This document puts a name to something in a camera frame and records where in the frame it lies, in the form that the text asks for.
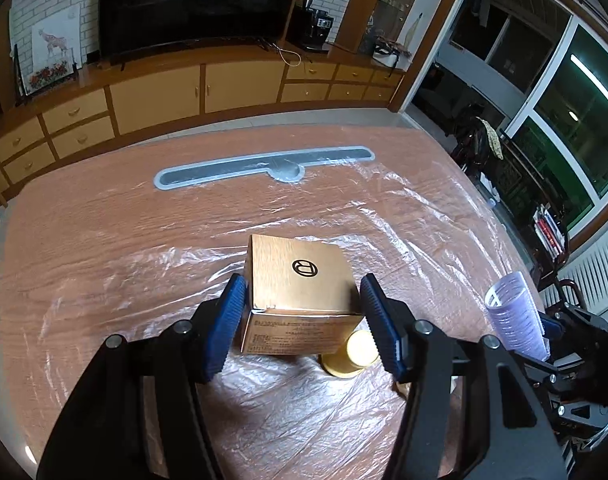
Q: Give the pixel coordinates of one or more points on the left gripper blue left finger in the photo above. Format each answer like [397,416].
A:
[101,432]

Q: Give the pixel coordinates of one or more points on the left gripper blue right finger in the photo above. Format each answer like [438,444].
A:
[505,432]

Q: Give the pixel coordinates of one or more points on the yellow plastic cup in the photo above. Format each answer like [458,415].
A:
[358,353]

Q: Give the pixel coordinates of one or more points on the brown cardboard box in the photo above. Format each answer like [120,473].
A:
[302,298]

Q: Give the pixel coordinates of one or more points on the dark wooden chair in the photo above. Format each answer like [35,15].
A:
[478,148]

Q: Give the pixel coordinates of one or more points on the wooden tv cabinet with drawers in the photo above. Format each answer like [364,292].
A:
[107,107]

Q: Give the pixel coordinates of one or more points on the giraffe picture on stand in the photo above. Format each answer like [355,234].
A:
[55,53]

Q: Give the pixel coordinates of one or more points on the black flat screen television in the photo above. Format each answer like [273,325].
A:
[131,28]

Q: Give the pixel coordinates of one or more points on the black coffee machine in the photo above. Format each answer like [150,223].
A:
[309,27]

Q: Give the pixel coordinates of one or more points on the grey table cable slot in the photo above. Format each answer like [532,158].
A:
[264,167]

